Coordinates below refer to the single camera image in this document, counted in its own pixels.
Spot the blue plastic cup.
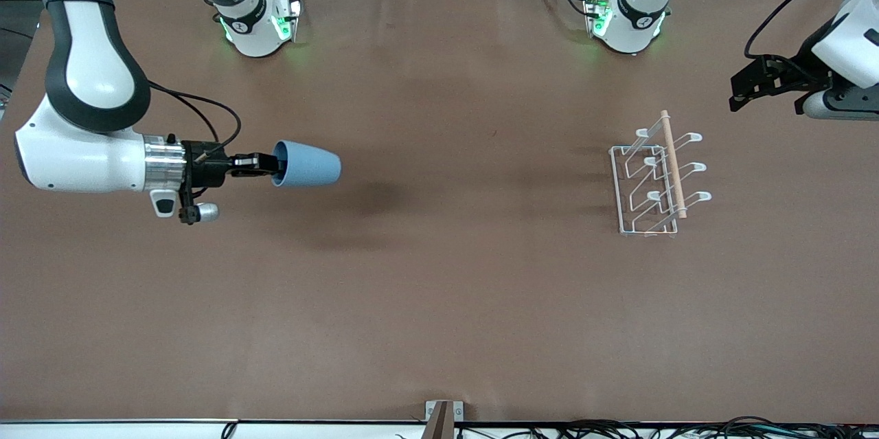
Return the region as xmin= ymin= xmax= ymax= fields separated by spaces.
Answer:
xmin=273 ymin=140 xmax=342 ymax=188

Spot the brown table cover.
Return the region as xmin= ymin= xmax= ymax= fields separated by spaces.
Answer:
xmin=0 ymin=0 xmax=879 ymax=424

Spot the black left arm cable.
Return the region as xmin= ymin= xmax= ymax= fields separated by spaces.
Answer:
xmin=745 ymin=0 xmax=866 ymax=62

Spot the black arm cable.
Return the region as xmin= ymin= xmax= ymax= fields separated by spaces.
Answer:
xmin=148 ymin=80 xmax=242 ymax=151
xmin=745 ymin=0 xmax=866 ymax=62

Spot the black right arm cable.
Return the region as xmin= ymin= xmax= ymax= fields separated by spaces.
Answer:
xmin=148 ymin=80 xmax=242 ymax=151

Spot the white wire cup holder rack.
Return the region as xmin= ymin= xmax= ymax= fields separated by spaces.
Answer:
xmin=609 ymin=109 xmax=713 ymax=238

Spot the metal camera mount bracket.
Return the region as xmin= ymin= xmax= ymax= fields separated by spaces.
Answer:
xmin=423 ymin=400 xmax=464 ymax=439

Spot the black cable bundle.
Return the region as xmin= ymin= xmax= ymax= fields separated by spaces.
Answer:
xmin=457 ymin=417 xmax=879 ymax=439

